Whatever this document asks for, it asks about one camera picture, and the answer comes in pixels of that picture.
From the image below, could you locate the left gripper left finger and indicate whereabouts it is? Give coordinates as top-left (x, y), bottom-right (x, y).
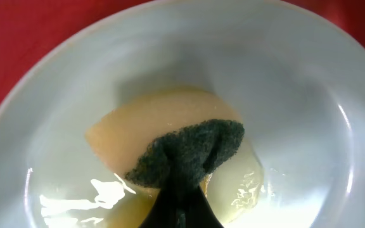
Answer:
top-left (139, 180), bottom-right (178, 228)

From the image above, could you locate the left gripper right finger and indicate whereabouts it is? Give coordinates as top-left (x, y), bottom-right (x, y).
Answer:
top-left (182, 186), bottom-right (223, 228)

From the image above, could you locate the green yellow sponge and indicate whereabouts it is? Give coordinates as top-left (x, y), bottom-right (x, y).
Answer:
top-left (86, 87), bottom-right (264, 227)

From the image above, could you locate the light blue round plate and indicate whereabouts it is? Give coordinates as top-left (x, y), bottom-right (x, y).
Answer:
top-left (0, 1), bottom-right (365, 227)

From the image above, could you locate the red plastic tray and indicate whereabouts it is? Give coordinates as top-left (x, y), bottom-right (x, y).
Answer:
top-left (0, 0), bottom-right (365, 103)

